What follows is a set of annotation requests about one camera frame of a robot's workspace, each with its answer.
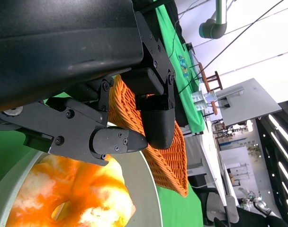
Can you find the grey flat panel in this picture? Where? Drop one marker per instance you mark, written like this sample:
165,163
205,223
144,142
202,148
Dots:
248,104

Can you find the clear plastic box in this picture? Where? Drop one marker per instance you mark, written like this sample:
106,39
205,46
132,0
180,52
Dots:
200,100

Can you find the wooden chair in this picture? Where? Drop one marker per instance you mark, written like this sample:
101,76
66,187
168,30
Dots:
205,79

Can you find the grey ceramic bowl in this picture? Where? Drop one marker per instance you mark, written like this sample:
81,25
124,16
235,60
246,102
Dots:
144,189

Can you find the orange wicker basket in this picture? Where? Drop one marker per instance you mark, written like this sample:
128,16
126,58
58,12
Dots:
167,165

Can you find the grey robot arm teal joint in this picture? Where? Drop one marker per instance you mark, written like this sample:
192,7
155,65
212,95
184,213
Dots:
217,26

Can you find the grey office chair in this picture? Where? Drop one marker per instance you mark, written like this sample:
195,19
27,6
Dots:
219,205

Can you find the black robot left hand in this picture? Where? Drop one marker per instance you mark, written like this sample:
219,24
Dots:
63,47

